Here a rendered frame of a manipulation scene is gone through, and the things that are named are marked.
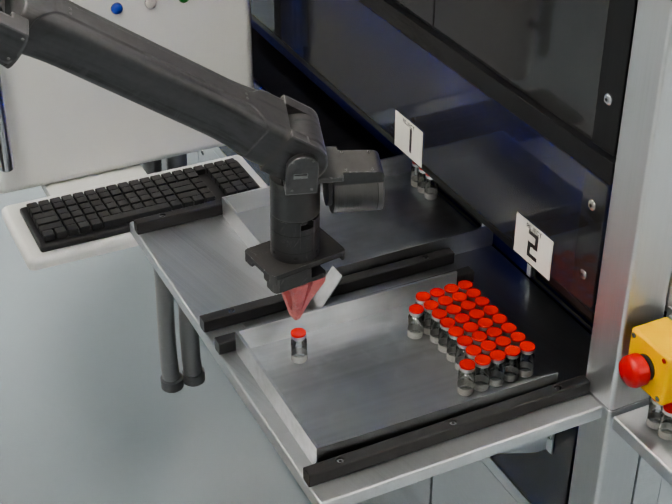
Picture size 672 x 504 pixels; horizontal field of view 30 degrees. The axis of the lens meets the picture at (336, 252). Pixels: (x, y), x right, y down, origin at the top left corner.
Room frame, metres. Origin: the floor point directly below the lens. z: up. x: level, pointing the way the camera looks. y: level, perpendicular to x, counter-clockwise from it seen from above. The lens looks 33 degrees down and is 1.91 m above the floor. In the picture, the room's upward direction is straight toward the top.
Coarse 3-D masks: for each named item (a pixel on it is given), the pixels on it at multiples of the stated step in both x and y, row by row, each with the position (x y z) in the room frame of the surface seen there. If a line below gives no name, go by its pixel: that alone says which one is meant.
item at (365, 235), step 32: (384, 160) 1.83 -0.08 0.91; (256, 192) 1.73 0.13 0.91; (320, 192) 1.78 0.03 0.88; (384, 192) 1.78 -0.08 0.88; (416, 192) 1.78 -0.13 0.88; (256, 224) 1.68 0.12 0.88; (320, 224) 1.68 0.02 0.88; (352, 224) 1.68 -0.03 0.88; (384, 224) 1.68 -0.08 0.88; (416, 224) 1.68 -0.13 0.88; (448, 224) 1.68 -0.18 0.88; (352, 256) 1.59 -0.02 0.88; (384, 256) 1.54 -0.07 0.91
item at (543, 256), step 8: (520, 216) 1.43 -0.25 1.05; (520, 224) 1.43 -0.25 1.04; (528, 224) 1.41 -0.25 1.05; (520, 232) 1.43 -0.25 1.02; (528, 232) 1.41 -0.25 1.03; (536, 232) 1.39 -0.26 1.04; (520, 240) 1.42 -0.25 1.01; (544, 240) 1.38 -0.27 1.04; (520, 248) 1.42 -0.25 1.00; (544, 248) 1.38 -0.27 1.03; (552, 248) 1.36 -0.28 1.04; (528, 256) 1.41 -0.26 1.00; (536, 256) 1.39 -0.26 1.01; (544, 256) 1.37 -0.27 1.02; (536, 264) 1.39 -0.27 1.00; (544, 264) 1.37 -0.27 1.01; (544, 272) 1.37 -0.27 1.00
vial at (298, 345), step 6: (294, 342) 1.32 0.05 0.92; (300, 342) 1.32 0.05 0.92; (306, 342) 1.33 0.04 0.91; (294, 348) 1.32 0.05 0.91; (300, 348) 1.32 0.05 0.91; (306, 348) 1.33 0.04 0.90; (294, 354) 1.32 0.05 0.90; (300, 354) 1.32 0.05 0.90; (306, 354) 1.33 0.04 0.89; (294, 360) 1.32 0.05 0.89; (300, 360) 1.32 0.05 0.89; (306, 360) 1.33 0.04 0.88
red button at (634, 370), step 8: (624, 360) 1.17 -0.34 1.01; (632, 360) 1.16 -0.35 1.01; (640, 360) 1.16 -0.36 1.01; (624, 368) 1.16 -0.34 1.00; (632, 368) 1.15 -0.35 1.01; (640, 368) 1.15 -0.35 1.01; (648, 368) 1.15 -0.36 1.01; (624, 376) 1.16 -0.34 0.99; (632, 376) 1.15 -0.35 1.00; (640, 376) 1.15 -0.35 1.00; (648, 376) 1.15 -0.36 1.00; (632, 384) 1.15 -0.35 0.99; (640, 384) 1.15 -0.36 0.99
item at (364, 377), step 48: (432, 288) 1.48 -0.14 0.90; (240, 336) 1.34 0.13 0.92; (288, 336) 1.38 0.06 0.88; (336, 336) 1.38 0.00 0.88; (384, 336) 1.38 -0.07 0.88; (288, 384) 1.28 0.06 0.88; (336, 384) 1.28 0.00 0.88; (384, 384) 1.28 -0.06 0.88; (432, 384) 1.28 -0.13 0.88; (528, 384) 1.25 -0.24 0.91; (336, 432) 1.19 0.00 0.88; (384, 432) 1.16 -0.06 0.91
